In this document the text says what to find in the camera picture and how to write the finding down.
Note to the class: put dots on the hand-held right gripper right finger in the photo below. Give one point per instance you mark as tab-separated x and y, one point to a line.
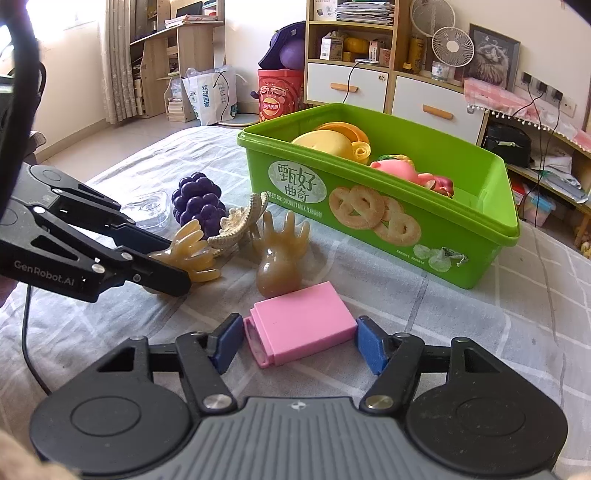
371	344

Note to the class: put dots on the clear plastic lens case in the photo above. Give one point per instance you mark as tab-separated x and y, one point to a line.
150	207

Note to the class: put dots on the purple ball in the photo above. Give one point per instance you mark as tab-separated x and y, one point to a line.
291	50

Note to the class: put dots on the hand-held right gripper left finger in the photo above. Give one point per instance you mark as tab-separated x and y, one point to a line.
226	346

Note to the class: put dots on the tan rubber hand toy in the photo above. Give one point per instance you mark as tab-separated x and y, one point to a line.
279	263
191	256

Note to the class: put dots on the white round fan base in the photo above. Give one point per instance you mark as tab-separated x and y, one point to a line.
238	121

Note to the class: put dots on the pink pig toy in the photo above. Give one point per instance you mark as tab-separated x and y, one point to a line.
392	167

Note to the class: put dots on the pink tasselled cloth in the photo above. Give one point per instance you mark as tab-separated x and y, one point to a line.
498	94

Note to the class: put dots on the stack of books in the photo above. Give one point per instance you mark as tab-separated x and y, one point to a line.
178	108

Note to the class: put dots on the low wooden shelf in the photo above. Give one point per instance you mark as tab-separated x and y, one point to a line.
563	157

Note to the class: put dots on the wooden cabinet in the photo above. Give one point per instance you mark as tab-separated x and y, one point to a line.
401	60

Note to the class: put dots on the wooden desk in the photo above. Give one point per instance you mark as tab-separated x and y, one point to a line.
194	46

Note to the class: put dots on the orange yellow toy bowl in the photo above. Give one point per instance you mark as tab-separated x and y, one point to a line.
344	129

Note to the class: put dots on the clear storage box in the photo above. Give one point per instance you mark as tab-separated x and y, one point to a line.
538	207

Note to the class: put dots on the black bag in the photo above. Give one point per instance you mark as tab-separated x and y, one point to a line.
505	143

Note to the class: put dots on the grey checkered blanket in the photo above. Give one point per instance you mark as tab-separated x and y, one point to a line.
461	332

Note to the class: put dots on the white shopping bag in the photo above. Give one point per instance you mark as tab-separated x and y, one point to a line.
207	99

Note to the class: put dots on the pink toy box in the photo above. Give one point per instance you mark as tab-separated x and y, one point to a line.
300	323

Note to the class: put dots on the yellow lid with heart tab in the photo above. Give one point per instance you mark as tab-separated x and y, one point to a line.
323	142

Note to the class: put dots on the purple toy grapes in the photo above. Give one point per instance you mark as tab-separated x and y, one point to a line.
198	203

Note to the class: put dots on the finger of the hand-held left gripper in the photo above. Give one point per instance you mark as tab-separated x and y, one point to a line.
161	277
138	235

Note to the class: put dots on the wall power sockets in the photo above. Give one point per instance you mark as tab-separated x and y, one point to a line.
542	87

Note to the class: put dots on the beige starfish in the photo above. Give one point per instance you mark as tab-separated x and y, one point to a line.
235	228

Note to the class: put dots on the red printed bucket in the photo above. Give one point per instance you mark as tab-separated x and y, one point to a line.
279	99

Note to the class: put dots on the framed cat picture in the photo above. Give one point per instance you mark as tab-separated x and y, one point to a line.
494	57

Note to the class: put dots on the green plastic box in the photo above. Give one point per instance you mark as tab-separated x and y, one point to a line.
461	240

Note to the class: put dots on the beige curtain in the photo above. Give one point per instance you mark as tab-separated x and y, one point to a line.
117	60

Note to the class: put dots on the pile of papers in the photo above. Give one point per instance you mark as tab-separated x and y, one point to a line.
561	173

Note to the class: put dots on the white desk fan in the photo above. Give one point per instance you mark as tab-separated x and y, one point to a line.
431	16
452	46

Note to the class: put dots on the stack of papers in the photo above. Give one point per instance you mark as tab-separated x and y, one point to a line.
364	10

